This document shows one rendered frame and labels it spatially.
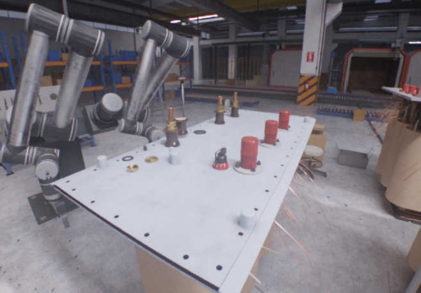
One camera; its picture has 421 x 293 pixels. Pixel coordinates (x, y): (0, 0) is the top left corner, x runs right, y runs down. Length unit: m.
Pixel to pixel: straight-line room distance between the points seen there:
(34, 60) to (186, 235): 1.15
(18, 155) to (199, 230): 1.12
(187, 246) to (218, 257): 0.08
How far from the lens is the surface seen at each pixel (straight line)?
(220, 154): 0.85
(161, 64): 1.83
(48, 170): 1.29
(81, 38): 1.37
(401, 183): 3.28
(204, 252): 0.54
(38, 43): 1.38
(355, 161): 4.67
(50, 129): 1.93
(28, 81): 1.38
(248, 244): 0.56
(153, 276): 1.09
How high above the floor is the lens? 1.77
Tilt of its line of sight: 18 degrees down
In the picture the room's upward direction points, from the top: straight up
